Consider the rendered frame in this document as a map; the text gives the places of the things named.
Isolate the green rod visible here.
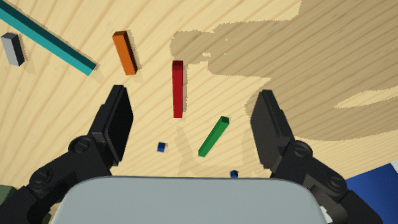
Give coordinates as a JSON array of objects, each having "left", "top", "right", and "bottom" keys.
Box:
[{"left": 198, "top": 116, "right": 230, "bottom": 158}]

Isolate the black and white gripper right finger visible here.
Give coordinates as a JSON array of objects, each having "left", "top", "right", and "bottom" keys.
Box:
[{"left": 250, "top": 89, "right": 383, "bottom": 224}]

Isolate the red rod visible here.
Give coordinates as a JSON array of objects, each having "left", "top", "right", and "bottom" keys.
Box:
[{"left": 172, "top": 60, "right": 183, "bottom": 118}]

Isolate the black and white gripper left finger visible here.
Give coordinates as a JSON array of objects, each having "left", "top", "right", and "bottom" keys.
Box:
[{"left": 0, "top": 85, "right": 134, "bottom": 224}]

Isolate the orange rod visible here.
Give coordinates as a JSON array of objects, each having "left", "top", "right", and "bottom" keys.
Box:
[{"left": 112, "top": 31, "right": 138, "bottom": 75}]

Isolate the turquoise rod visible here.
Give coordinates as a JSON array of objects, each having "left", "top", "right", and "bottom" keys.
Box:
[{"left": 0, "top": 0, "right": 96, "bottom": 76}]

